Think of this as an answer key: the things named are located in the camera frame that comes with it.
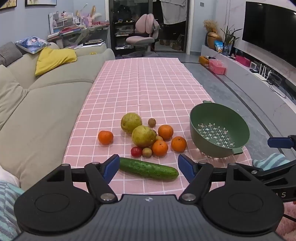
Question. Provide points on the pink fluffy cloth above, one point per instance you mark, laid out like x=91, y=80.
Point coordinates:
x=289, y=228

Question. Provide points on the hanging grey cloth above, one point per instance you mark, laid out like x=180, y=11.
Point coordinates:
x=173, y=11

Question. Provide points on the white cloth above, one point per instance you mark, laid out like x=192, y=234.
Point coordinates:
x=5, y=176

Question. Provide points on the grey cushion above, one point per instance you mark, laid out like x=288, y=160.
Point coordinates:
x=9, y=53

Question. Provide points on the blue snack bag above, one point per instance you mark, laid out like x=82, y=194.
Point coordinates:
x=218, y=46

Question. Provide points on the magenta box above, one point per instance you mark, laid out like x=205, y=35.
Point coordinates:
x=242, y=61

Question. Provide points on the green plastic colander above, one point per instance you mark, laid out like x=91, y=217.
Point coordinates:
x=217, y=115

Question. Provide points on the pink desk chair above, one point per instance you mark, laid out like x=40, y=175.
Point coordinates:
x=144, y=27

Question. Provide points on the white study desk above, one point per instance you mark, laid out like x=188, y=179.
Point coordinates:
x=78, y=34

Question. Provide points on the orange mandarin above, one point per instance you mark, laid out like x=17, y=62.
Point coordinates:
x=160, y=148
x=178, y=144
x=165, y=132
x=105, y=137

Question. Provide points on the teal striped cloth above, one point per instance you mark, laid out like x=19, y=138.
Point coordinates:
x=7, y=199
x=270, y=162

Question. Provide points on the dried flower bunch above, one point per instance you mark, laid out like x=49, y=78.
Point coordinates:
x=210, y=24

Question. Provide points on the pink checked tablecloth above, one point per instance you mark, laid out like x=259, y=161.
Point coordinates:
x=143, y=88

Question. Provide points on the yellow-green pear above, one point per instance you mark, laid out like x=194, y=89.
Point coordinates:
x=130, y=121
x=143, y=136

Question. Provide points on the white router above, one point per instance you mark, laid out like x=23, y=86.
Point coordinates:
x=262, y=71

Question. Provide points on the black glass cabinet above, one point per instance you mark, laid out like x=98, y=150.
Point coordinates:
x=123, y=27

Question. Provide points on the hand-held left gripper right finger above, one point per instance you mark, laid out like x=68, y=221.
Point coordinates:
x=186, y=168

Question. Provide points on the framed wall picture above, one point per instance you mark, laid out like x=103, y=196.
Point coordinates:
x=40, y=1
x=7, y=3

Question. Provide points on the green potted plant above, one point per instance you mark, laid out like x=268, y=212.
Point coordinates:
x=229, y=34

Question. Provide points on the small white device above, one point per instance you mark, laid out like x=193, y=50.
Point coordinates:
x=253, y=67

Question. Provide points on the brown longan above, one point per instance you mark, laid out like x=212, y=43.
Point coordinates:
x=152, y=122
x=147, y=152
x=159, y=138

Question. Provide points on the green cucumber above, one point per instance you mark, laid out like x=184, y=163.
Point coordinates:
x=148, y=168

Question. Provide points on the beige sofa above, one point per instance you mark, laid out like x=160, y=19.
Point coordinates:
x=46, y=115

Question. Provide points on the golden round vase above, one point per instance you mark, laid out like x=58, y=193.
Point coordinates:
x=214, y=39

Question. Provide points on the blue printed cushion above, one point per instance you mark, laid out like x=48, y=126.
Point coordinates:
x=32, y=44

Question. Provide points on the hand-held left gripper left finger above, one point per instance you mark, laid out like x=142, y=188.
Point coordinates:
x=112, y=168

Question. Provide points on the stack of books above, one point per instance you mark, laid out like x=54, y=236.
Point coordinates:
x=66, y=31

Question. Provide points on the yellow cushion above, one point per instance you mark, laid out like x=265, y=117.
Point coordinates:
x=54, y=60

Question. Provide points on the white television console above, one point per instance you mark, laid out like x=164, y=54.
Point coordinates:
x=240, y=69

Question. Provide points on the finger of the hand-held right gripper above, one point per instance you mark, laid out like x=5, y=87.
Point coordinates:
x=279, y=142
x=277, y=173

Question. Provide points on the pink storage box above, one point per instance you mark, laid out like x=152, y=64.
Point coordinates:
x=217, y=66

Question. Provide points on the orange box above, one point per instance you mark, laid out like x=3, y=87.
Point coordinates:
x=204, y=61

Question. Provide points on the red cherry tomato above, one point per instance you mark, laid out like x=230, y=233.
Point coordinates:
x=136, y=152

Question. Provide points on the black television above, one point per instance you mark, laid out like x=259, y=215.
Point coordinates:
x=270, y=30

